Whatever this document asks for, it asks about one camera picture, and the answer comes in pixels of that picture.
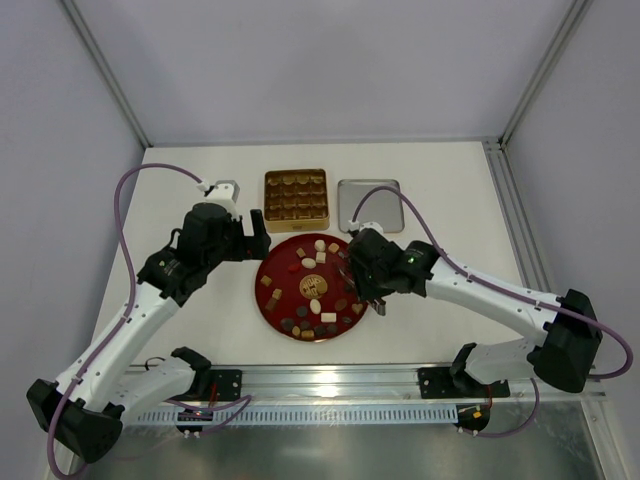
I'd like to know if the aluminium mounting rail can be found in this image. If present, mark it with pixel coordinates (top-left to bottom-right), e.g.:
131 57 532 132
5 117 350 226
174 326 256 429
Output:
213 363 606 401

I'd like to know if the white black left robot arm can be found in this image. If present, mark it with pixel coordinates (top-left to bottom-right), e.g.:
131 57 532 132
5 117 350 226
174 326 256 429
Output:
26 202 271 464

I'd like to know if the white oval chocolate centre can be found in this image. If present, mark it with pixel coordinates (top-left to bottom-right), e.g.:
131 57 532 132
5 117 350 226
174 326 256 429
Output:
310 299 321 314

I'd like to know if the round red tray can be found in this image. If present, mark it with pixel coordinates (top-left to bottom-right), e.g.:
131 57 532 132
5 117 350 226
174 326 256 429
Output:
254 233 368 343

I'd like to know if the white oval chocolate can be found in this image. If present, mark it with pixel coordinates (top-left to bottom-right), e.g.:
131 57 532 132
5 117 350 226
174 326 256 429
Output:
302 258 316 269
310 299 321 314

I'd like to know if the tan block chocolate left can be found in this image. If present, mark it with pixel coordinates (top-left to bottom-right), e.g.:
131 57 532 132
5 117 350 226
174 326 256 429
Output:
265 298 278 311

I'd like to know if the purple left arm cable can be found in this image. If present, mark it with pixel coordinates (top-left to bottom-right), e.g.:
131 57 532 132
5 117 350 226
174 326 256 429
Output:
47 165 251 476

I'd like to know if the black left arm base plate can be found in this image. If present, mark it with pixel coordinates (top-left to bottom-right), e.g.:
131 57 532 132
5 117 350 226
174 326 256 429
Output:
199 369 243 403

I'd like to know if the white bar chocolate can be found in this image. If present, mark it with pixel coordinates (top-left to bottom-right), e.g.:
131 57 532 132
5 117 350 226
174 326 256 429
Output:
321 312 337 323

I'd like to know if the white slotted cable duct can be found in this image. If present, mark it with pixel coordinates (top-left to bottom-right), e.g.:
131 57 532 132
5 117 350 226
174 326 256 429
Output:
132 403 458 428

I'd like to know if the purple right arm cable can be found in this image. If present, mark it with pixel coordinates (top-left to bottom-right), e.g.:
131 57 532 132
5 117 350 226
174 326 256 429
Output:
347 185 632 440

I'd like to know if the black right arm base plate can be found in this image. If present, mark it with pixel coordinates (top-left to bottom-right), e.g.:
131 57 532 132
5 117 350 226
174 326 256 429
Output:
417 366 511 399

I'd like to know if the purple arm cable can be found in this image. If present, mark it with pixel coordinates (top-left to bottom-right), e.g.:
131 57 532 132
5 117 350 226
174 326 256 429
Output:
347 185 632 440
47 165 251 476

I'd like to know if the gold chocolate tin box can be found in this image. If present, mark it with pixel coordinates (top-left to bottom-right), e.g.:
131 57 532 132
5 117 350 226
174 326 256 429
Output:
263 168 330 234

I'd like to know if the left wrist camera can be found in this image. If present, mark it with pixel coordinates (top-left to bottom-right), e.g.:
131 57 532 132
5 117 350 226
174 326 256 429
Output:
204 180 240 203

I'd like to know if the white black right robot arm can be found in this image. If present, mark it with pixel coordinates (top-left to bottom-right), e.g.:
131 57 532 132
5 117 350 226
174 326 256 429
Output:
347 227 602 396

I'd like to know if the silver tin lid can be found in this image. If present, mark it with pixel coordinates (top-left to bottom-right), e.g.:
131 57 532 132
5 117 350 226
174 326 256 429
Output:
337 179 405 233

